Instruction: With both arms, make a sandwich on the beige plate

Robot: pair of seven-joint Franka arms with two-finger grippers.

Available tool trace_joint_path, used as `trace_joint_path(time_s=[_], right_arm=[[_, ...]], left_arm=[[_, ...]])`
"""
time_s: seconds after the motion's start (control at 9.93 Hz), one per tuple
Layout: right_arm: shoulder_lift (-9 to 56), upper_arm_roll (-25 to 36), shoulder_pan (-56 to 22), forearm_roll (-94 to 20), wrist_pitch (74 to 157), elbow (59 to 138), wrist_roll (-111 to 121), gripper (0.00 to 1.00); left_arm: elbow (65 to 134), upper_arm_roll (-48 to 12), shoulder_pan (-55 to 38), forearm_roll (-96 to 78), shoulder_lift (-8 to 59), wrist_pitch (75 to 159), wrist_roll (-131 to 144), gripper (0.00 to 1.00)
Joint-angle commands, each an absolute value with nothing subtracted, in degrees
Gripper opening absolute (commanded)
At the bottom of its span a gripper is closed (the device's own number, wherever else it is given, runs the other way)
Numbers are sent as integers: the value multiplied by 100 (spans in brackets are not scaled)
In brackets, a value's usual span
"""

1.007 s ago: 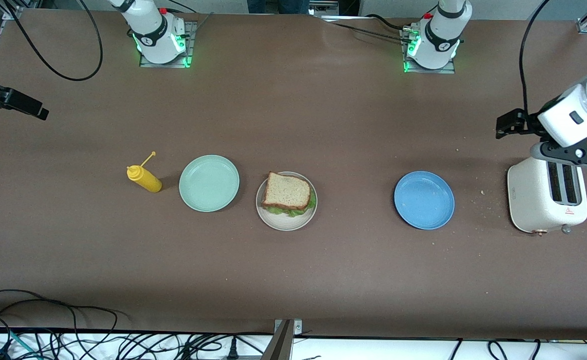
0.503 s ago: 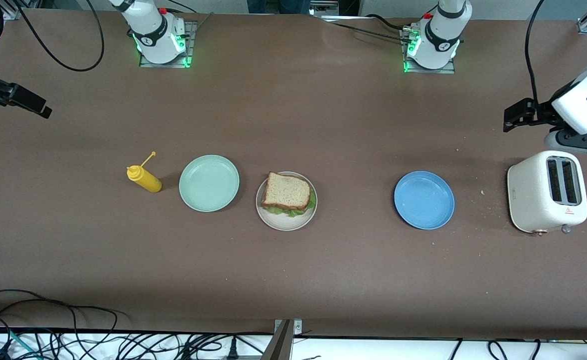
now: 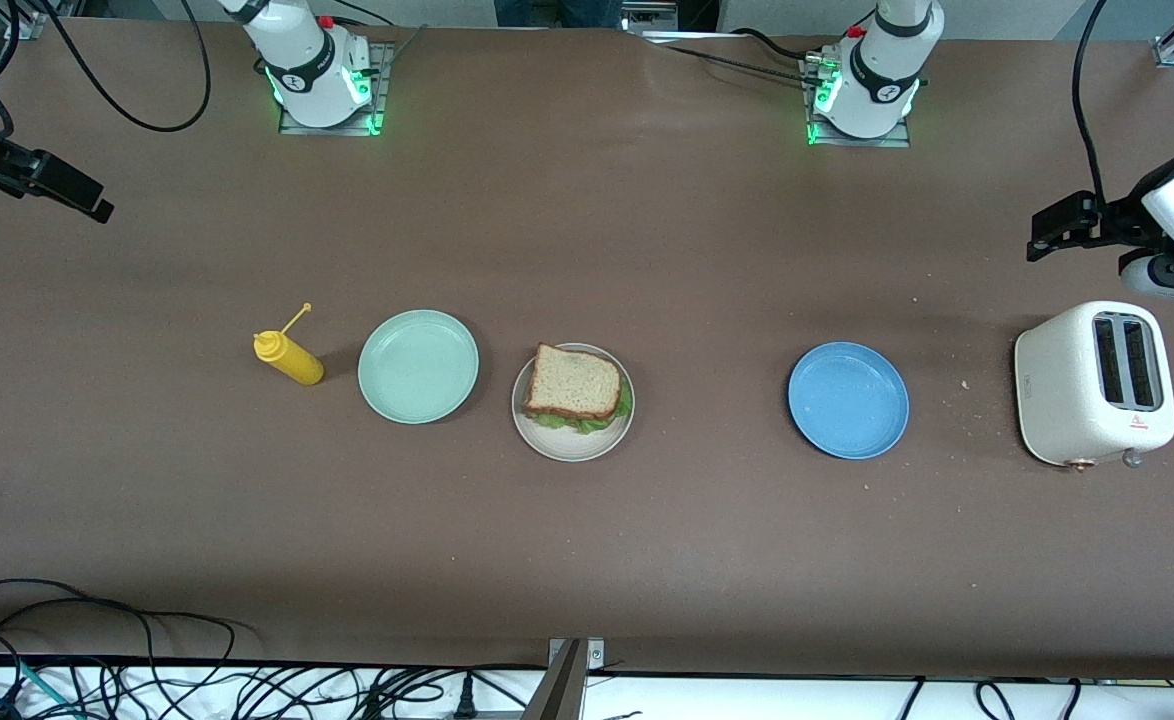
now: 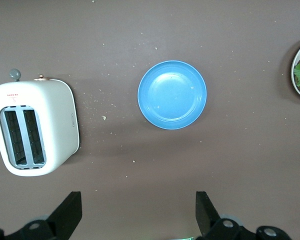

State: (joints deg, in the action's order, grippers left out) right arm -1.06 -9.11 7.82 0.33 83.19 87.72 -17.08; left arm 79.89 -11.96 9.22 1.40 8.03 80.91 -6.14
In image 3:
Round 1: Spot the black cable over table edge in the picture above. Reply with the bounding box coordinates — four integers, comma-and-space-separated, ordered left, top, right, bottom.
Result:
0, 578, 240, 669

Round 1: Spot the small metal bracket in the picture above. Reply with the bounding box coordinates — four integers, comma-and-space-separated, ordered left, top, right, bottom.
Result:
550, 638, 606, 669

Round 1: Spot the blue plate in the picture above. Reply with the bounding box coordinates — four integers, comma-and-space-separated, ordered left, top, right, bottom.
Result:
787, 341, 911, 461

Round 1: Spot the green lettuce leaf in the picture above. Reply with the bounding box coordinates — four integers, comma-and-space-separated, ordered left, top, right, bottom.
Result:
532, 375, 634, 435

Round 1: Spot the yellow mustard squeeze bottle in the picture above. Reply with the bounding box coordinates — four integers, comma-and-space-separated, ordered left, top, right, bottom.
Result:
253, 303, 326, 387

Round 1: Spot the brown bread slice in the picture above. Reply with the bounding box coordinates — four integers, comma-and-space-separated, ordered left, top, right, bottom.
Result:
524, 343, 624, 422

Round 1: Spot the teal cable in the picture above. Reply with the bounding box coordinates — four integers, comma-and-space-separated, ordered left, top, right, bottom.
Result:
0, 650, 83, 720

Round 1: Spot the beige plate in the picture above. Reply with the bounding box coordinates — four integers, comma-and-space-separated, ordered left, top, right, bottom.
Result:
511, 343, 636, 463

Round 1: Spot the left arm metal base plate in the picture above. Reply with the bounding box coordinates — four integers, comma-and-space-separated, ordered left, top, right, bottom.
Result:
800, 55, 913, 149

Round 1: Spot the light green plate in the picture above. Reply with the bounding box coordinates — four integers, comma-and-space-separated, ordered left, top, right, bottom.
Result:
358, 309, 481, 425

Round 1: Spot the aluminium beam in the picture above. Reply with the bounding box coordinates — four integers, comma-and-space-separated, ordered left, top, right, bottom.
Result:
522, 640, 588, 720

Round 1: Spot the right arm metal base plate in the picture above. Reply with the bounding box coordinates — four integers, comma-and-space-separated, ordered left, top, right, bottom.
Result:
277, 40, 390, 137

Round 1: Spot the black cable to arm base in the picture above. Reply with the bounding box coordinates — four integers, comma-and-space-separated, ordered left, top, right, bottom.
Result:
647, 42, 818, 83
727, 28, 828, 63

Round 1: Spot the cream white toaster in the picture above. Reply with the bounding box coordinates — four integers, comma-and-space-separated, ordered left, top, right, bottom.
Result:
1013, 300, 1174, 471

